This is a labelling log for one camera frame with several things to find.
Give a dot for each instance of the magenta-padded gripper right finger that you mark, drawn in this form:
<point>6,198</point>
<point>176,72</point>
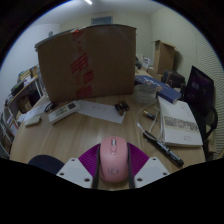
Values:
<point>151,170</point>

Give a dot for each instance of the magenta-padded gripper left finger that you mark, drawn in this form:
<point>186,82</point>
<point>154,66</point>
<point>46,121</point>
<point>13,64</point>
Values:
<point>75,170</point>

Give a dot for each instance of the pink computer mouse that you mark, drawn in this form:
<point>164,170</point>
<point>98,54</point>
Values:
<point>113,160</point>

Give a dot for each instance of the black marker pen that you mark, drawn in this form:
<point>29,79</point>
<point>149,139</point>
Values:
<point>163,148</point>

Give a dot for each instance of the white book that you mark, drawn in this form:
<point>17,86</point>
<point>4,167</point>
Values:
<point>180,123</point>

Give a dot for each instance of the small black battery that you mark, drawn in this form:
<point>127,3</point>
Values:
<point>149,115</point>

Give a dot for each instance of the white remote control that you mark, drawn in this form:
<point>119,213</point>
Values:
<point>64,112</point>

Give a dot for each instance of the small white box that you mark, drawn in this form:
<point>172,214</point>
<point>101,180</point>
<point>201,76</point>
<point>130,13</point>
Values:
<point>32,120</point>

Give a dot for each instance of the black office chair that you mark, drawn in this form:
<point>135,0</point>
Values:
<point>208,133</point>

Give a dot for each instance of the clear plastic container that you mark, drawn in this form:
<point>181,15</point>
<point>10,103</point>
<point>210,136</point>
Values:
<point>145,93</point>

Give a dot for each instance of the blue book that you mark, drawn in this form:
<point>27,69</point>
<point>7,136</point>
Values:
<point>163,89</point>

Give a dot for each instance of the shelf unit with books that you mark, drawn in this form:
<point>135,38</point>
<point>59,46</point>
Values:
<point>18,96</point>

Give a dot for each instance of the dark bag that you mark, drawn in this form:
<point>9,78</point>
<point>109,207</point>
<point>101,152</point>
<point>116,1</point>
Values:
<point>174,79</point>

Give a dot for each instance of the black monitor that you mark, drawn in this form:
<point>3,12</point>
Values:
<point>200,88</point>

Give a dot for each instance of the large brown cardboard box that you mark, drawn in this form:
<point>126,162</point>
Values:
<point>100,63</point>

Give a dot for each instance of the small brown cardboard box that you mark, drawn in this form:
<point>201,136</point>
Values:
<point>164,56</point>

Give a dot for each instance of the window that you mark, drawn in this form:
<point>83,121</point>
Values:
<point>101,20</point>

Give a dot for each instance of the ceiling light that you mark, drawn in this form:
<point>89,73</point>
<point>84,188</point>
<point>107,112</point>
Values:
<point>88,2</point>

